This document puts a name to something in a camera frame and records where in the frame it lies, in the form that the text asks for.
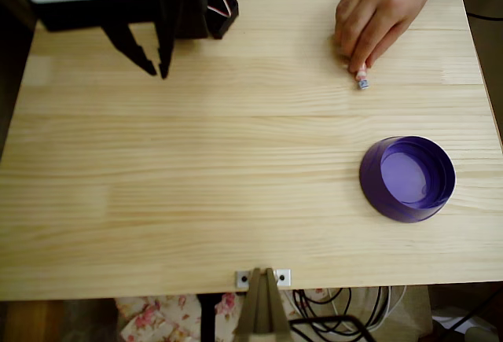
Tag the tan camera stand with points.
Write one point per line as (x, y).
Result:
(261, 310)

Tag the purple round bowl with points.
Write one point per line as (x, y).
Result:
(369, 177)

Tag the floral fabric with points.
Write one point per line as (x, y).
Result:
(157, 318)

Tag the white candy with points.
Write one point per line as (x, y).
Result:
(362, 83)

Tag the silver metal bracket plate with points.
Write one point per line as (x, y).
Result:
(241, 279)

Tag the black post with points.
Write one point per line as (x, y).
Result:
(208, 322)

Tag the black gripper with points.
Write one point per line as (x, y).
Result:
(167, 39)

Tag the person's bare hand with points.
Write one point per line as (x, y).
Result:
(377, 15)

